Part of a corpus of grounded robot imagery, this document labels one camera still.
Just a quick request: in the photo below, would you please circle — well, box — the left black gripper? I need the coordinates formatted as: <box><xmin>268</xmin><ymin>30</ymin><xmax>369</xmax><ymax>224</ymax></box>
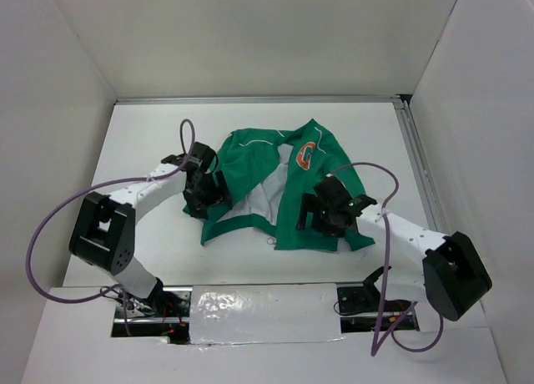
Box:
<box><xmin>184</xmin><ymin>169</ymin><xmax>232</xmax><ymax>220</ymax></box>

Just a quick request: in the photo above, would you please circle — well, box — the green zip jacket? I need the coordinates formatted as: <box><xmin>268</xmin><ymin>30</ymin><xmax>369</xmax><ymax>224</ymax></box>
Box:
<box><xmin>200</xmin><ymin>119</ymin><xmax>365</xmax><ymax>252</ymax></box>

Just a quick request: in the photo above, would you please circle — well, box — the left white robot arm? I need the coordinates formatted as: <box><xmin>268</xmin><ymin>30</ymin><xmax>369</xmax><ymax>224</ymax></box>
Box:
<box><xmin>69</xmin><ymin>142</ymin><xmax>231</xmax><ymax>316</ymax></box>

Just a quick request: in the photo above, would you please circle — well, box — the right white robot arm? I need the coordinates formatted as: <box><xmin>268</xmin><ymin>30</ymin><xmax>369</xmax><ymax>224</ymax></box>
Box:
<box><xmin>296</xmin><ymin>175</ymin><xmax>493</xmax><ymax>321</ymax></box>

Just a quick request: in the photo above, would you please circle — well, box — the silver tape sheet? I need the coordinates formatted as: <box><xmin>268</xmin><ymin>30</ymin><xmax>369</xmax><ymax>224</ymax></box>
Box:
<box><xmin>189</xmin><ymin>283</ymin><xmax>344</xmax><ymax>346</ymax></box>

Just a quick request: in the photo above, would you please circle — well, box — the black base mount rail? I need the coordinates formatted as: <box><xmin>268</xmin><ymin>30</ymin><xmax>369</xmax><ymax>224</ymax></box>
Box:
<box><xmin>110</xmin><ymin>283</ymin><xmax>421</xmax><ymax>346</ymax></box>

